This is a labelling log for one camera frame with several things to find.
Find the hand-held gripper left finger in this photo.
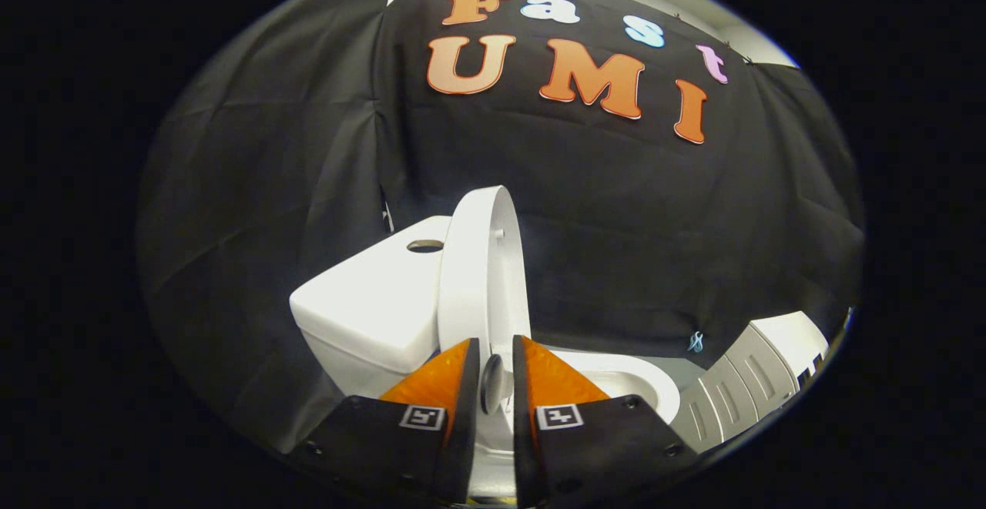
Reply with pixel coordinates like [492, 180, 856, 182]
[287, 337, 482, 507]

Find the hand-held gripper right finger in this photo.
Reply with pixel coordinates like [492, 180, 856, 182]
[512, 335, 700, 509]

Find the white toilet lid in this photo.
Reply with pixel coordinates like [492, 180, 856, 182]
[437, 185, 533, 417]

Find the white toilet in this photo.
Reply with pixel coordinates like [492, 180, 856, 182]
[289, 215, 682, 498]

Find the white drawer cabinet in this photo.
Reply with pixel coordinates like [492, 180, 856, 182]
[678, 310, 830, 454]

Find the black backdrop cloth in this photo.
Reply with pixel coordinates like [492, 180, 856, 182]
[137, 0, 865, 452]

